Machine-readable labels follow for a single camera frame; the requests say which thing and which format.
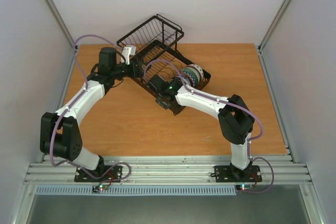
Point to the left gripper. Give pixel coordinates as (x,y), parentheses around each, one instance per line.
(139,73)

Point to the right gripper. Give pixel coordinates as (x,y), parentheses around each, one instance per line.
(153,83)

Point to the red geometric small bowl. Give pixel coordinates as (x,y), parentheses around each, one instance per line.
(188,80)

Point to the black wire dish rack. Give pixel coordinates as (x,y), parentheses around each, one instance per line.
(156,46)

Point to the celadon green bowl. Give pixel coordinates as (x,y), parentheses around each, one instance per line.
(192,74)

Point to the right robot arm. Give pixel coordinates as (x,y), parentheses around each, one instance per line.
(236,123)

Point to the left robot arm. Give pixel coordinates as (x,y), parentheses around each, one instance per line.
(59,131)

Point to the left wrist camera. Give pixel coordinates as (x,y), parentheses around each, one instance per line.
(128,52)

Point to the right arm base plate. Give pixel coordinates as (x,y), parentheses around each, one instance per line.
(231,174)

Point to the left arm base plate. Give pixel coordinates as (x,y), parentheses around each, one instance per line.
(98,175)

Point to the aluminium rail frame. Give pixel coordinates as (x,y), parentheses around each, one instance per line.
(175,170)

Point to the blue slotted cable duct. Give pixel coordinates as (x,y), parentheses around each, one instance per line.
(133,190)

